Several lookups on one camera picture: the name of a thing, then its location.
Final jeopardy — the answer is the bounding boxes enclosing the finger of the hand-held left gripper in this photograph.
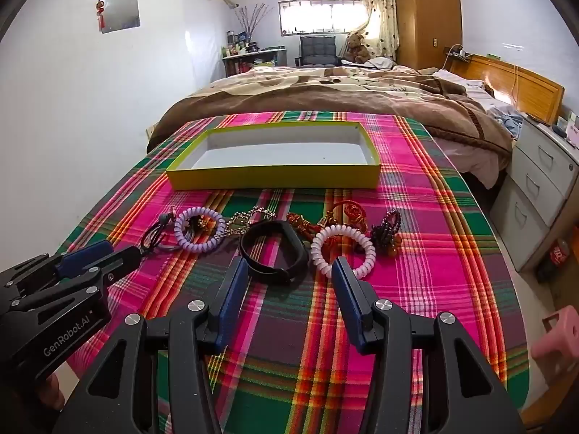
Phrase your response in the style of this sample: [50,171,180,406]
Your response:
[0,241,114,289]
[9,246,142,312]

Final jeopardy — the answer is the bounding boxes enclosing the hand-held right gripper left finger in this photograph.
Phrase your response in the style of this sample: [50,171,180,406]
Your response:
[63,257,250,434]

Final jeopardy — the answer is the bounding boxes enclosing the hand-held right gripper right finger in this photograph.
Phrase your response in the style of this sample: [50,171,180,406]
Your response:
[331,257,528,434]

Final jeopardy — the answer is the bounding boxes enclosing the black hair tie with beads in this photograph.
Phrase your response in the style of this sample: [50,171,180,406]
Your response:
[139,207,181,253]

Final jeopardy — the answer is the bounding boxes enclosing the black wristband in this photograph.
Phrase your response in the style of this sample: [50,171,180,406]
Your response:
[239,221,310,285]

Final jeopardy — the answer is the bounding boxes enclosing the pink spiral hair tie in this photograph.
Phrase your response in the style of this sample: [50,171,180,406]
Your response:
[310,224,376,280]

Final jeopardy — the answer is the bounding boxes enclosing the purple spiral hair tie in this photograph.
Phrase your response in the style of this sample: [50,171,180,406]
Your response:
[174,207,226,251]

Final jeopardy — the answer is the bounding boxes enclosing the dark bead bracelet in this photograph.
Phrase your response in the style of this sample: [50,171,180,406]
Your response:
[371,208,404,255]

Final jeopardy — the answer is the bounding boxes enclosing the hair tie with gold charms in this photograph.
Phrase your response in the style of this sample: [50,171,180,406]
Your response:
[212,205,278,241]

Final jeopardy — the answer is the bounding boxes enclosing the yellow-green cardboard box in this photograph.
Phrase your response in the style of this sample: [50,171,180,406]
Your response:
[165,120,382,191]

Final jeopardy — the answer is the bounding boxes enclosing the person's left hand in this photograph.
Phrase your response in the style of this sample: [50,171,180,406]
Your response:
[36,368,64,414]

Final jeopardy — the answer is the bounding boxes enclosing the red knot ornament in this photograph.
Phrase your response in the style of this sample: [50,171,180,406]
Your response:
[286,200,368,241]

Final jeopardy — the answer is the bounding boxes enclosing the pink plaid cloth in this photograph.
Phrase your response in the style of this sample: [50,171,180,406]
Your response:
[54,113,530,434]

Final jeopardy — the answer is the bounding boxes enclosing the pale pink bedsheet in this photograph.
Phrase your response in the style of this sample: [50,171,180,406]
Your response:
[434,135,513,191]

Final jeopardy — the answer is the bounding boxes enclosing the brown patterned blanket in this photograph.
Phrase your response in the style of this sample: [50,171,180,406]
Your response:
[147,64,515,160]

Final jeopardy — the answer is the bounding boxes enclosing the pink stool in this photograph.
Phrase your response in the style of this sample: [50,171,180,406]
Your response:
[531,306,579,388]

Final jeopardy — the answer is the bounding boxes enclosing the grey drawer cabinet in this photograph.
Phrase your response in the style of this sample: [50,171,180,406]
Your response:
[491,116,579,273]

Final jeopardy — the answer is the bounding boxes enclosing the cluttered desk with bottles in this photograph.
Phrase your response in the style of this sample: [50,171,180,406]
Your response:
[221,42,288,80]

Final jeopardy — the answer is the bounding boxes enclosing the white bedding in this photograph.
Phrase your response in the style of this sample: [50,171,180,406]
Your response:
[432,70,525,118]

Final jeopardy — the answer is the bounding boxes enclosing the blue cloth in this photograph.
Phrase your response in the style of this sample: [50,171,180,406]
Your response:
[495,108,526,139]

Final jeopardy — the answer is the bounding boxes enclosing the grey chair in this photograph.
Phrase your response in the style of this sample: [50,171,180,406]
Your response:
[295,35,343,68]

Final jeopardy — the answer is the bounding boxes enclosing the brown teddy bear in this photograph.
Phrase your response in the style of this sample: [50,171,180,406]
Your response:
[346,31,372,64]

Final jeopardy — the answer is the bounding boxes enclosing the decorative branches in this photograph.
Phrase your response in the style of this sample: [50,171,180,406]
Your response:
[234,4,275,44]

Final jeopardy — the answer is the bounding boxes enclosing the wooden headboard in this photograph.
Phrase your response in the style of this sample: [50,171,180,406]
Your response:
[451,53,565,126]

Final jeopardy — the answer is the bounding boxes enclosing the patterned curtain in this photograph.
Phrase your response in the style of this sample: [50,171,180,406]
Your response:
[362,0,400,62]

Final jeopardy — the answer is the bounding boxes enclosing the window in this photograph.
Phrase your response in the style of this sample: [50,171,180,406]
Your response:
[278,0,365,36]

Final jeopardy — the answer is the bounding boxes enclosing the wooden wardrobe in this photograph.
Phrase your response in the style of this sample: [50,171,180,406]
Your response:
[391,0,463,71]

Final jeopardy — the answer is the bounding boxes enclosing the shiny wall sheet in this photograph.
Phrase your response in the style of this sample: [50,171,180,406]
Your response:
[98,0,141,34]

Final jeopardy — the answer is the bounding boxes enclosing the orange cable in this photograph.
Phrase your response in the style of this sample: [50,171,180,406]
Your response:
[508,60,522,112]

